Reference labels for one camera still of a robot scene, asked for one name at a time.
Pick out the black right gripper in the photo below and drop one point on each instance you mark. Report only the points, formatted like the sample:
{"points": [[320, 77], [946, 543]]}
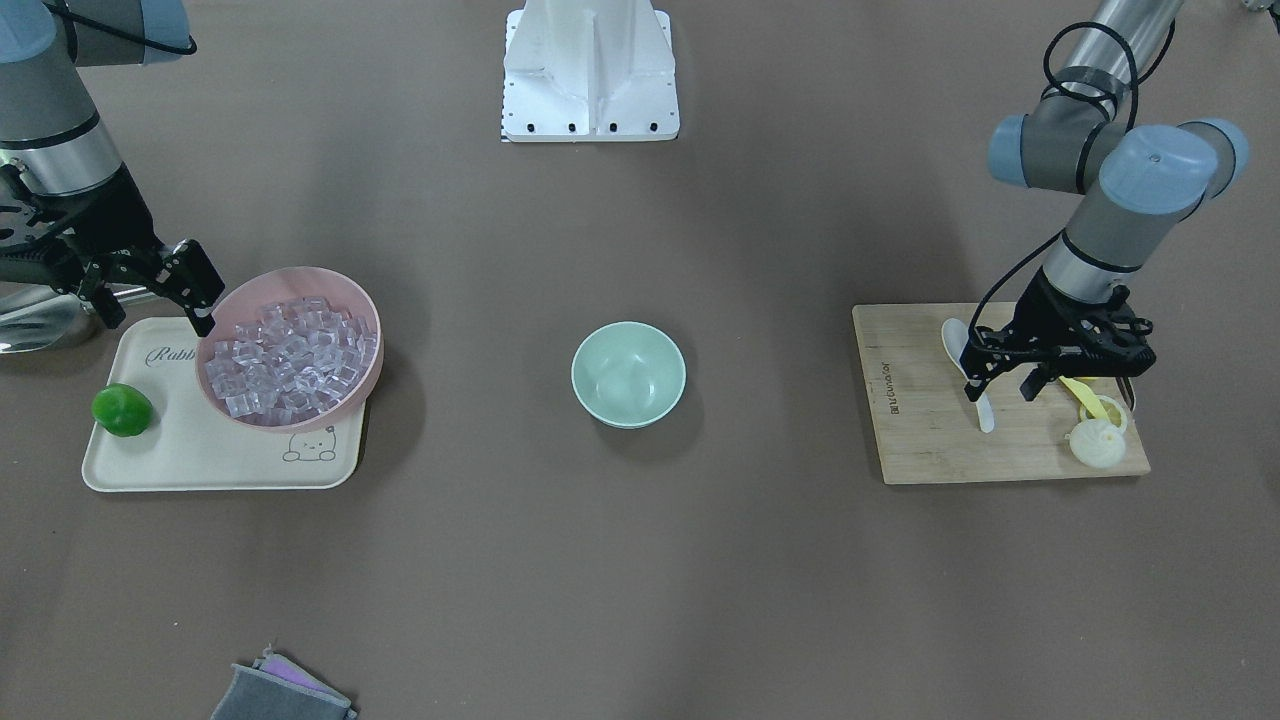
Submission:
{"points": [[118, 222]]}

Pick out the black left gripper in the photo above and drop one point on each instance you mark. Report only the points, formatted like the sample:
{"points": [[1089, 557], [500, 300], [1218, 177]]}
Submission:
{"points": [[1045, 308]]}

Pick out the white ceramic spoon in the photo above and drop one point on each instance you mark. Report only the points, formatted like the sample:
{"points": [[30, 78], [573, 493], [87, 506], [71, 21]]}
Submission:
{"points": [[954, 337]]}

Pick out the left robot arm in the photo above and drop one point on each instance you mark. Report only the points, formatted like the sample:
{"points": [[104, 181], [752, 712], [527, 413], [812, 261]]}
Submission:
{"points": [[1136, 182]]}

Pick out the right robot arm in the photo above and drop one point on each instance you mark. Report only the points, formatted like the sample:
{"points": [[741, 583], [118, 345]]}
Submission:
{"points": [[50, 125]]}

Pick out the steel ice scoop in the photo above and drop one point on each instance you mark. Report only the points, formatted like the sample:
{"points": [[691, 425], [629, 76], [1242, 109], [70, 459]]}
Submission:
{"points": [[40, 319]]}

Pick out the pink bowl of ice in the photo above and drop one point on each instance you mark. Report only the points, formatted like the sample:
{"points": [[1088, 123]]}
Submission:
{"points": [[291, 351]]}

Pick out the mint green bowl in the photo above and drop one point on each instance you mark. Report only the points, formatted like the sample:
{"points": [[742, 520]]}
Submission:
{"points": [[628, 375]]}

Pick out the yellow plastic knife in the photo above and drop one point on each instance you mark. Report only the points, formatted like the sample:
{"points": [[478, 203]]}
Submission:
{"points": [[1082, 392]]}

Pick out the bamboo cutting board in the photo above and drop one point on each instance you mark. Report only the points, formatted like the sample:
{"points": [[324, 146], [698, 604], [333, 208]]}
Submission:
{"points": [[928, 432]]}

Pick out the lemon slice upper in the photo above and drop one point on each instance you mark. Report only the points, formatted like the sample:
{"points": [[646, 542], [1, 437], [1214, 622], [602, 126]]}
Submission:
{"points": [[1120, 415]]}

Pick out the lemon end piece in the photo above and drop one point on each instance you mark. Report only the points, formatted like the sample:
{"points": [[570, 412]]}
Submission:
{"points": [[1097, 443]]}

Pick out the green lime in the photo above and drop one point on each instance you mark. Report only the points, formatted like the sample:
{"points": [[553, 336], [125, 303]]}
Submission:
{"points": [[122, 410]]}

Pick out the cream plastic tray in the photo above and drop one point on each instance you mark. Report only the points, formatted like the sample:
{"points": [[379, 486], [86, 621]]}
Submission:
{"points": [[190, 445]]}

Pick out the grey folded cloth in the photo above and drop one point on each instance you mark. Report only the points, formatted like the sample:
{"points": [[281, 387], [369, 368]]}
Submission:
{"points": [[274, 686]]}

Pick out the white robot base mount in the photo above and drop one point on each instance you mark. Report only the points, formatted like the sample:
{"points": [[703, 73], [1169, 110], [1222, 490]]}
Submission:
{"points": [[589, 71]]}

